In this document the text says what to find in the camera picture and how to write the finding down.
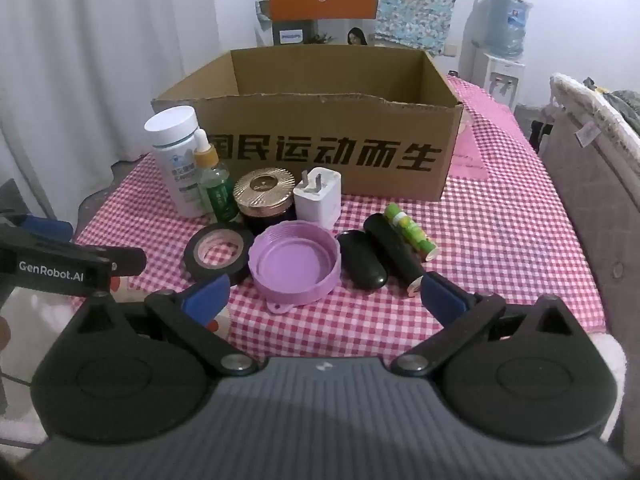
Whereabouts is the black oval case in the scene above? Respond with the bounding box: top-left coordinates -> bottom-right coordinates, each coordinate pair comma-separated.
336,230 -> 388,290

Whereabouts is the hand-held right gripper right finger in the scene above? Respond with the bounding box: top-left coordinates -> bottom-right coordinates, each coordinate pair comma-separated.
390,272 -> 577,378

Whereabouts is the white curtain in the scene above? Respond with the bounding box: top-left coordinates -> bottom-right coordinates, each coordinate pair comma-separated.
0,0 -> 256,221

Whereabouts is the black tape roll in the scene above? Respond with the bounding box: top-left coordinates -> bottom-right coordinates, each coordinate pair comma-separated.
183,223 -> 255,287

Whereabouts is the white charger plug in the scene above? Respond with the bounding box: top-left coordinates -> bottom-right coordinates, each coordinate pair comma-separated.
293,166 -> 343,231

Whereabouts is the blue water jug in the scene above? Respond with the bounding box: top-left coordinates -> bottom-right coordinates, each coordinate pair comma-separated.
487,0 -> 532,58

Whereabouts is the green dropper bottle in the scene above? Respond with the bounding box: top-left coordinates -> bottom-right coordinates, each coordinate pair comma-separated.
194,129 -> 240,224

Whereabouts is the clear empty water jug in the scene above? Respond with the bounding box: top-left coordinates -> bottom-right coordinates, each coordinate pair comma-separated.
462,0 -> 493,81

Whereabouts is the brown cardboard box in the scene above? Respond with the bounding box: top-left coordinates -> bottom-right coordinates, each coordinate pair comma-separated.
151,44 -> 465,202

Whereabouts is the dark jar gold lid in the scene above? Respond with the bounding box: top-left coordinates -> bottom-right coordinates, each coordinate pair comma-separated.
233,170 -> 297,237

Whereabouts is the red gingham blanket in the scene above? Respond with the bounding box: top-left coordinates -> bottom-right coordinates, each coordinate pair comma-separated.
70,72 -> 608,356

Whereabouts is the blue object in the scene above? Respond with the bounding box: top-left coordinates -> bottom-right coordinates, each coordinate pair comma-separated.
22,216 -> 74,247

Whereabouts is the purple plastic lid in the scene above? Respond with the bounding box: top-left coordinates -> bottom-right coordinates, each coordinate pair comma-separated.
248,220 -> 343,316

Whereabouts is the white fleece cover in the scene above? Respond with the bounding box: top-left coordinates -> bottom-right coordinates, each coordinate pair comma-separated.
550,74 -> 640,145

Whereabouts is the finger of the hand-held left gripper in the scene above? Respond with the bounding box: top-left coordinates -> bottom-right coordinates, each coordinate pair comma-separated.
107,247 -> 147,277

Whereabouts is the white pill bottle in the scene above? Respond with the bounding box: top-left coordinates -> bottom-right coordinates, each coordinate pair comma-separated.
145,106 -> 208,219

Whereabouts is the black cylinder tube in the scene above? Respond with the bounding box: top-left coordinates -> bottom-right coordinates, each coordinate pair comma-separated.
363,213 -> 426,297

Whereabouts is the grey bed frame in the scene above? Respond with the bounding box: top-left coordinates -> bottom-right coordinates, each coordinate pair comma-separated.
540,72 -> 640,361

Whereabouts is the green glue stick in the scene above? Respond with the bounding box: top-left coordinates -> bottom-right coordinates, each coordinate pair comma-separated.
384,203 -> 439,262

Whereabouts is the floral cloth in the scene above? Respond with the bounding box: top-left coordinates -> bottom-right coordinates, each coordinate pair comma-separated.
254,0 -> 476,53

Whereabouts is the dark clothes pile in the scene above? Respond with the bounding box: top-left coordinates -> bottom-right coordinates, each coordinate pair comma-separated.
582,77 -> 640,133

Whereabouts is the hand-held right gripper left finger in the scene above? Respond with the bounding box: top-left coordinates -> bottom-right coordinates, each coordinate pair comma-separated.
70,274 -> 260,378

